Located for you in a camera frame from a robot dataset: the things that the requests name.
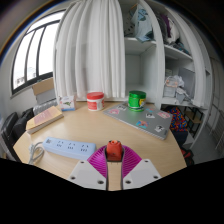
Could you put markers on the white curtain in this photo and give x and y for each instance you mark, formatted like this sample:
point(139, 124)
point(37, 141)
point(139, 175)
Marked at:
point(90, 50)

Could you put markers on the tan book with pink cover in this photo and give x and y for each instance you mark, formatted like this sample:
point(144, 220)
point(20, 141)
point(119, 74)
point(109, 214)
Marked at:
point(43, 119)

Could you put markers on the cardboard box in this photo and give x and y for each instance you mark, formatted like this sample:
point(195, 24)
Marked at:
point(44, 89)

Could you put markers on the black-framed window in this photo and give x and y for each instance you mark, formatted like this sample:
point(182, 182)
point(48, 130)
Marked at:
point(33, 53)

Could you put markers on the white shelf unit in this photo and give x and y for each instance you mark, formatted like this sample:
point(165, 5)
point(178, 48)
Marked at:
point(160, 63)

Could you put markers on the black chair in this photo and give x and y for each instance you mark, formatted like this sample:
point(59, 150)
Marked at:
point(11, 130)

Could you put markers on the grey laptop with stickers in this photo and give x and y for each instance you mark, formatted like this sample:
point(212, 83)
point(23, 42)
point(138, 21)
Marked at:
point(136, 119)

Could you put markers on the white ribbed heater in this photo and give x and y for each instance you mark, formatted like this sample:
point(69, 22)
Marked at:
point(45, 107)

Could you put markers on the red charger block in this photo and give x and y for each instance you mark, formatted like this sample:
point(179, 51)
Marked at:
point(114, 151)

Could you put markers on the white jar with red lid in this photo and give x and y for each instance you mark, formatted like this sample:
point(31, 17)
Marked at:
point(95, 102)

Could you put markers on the light blue power strip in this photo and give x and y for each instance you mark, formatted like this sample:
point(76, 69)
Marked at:
point(68, 147)

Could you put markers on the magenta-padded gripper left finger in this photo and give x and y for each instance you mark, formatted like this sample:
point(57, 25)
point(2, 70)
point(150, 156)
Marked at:
point(96, 166)

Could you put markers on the green canister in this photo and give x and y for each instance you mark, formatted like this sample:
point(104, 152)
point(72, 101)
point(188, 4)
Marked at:
point(137, 101)

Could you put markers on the wooden stool with black frame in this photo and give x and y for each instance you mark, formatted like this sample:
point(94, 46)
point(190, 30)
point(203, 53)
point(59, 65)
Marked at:
point(194, 118)

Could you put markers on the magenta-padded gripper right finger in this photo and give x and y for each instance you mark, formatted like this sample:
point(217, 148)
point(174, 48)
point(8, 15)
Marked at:
point(133, 166)

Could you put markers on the small white printed box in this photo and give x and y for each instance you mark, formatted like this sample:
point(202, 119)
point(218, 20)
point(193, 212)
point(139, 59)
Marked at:
point(67, 103)

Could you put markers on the colourful patterned bag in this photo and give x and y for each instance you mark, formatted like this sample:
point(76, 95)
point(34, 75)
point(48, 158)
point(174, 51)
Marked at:
point(179, 119)

